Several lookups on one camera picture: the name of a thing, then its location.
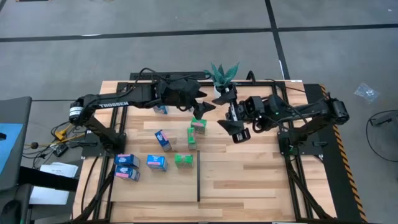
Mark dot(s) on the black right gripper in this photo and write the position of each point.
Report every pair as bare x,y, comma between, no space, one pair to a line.
239,110

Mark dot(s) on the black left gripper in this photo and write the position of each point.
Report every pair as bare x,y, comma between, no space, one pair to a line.
180,91

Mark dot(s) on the Apple Jacks cereal box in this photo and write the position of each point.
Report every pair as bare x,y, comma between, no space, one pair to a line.
191,139
199,127
183,160

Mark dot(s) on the light blue cereal box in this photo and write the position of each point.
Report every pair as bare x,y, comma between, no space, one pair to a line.
160,109

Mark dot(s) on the Rice Krispies cereal box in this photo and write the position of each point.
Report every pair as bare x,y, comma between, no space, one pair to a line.
157,162

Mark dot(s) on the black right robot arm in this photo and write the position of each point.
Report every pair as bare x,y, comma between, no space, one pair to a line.
311,109

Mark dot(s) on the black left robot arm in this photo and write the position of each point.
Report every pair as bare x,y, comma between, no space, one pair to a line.
113,104

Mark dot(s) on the white paper stack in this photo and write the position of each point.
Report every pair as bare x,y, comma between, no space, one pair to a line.
59,170

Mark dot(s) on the snake plant in white pot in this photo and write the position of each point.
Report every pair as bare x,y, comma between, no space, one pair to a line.
221,76

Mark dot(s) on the black perforated floor mat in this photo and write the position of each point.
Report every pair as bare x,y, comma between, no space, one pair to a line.
136,76

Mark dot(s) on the black hazard-striped floor mat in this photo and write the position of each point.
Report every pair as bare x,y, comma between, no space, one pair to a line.
332,186

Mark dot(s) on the clear crumpled plastic bag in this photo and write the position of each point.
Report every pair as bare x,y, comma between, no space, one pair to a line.
367,92

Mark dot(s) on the black power adapter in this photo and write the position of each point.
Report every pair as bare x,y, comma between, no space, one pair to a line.
60,150

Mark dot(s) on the dark grey floor stand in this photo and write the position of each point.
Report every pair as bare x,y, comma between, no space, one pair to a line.
385,118

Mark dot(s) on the small black round knob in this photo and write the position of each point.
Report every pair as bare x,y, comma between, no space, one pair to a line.
34,145

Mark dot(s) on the black desk foot bar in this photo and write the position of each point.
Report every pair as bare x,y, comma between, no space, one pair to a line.
46,181

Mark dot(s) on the grey side table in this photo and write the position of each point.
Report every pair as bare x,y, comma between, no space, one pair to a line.
18,112

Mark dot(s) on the blue table mat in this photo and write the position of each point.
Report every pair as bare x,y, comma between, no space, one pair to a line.
11,146

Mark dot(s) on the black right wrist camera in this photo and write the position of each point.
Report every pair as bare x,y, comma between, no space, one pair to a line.
255,105

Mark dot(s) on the black hook bracket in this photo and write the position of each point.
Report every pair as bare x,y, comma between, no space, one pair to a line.
249,73

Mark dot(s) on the black metal table frame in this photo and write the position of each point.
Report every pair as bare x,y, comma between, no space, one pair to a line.
122,85

